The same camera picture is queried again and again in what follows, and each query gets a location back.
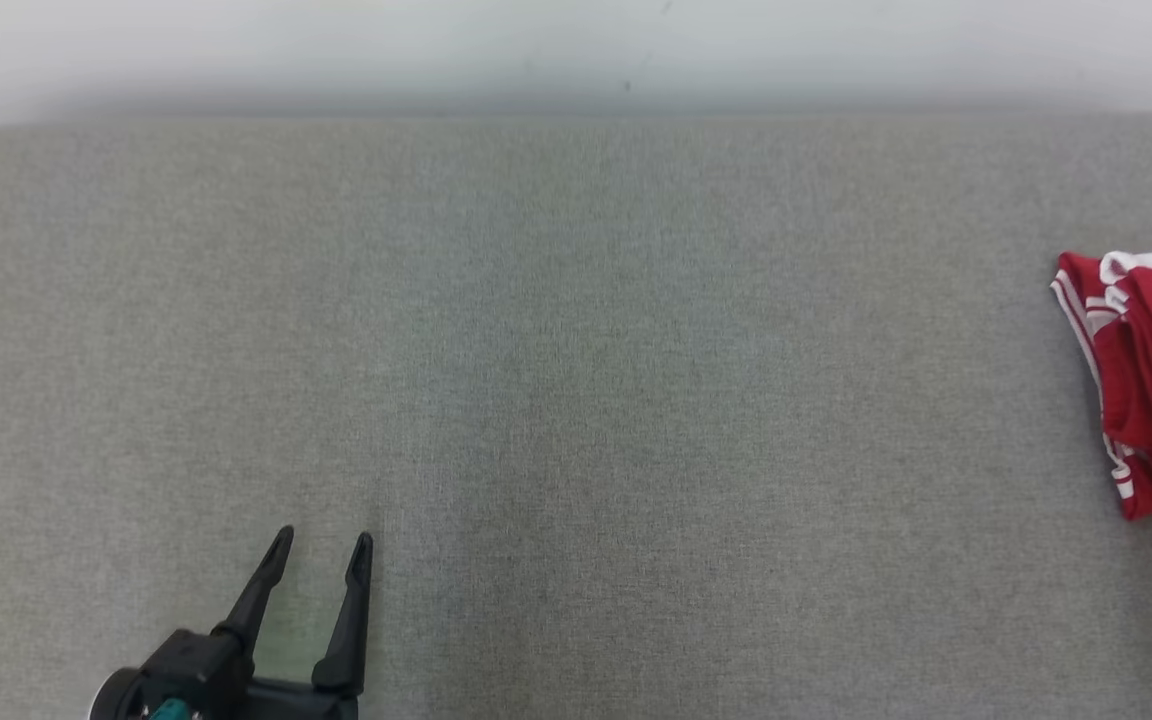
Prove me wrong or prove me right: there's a red basketball jersey black number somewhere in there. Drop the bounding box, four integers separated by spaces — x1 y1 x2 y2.
1049 251 1152 522

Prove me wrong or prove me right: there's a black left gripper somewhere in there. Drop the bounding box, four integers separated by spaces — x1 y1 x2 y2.
86 524 375 720

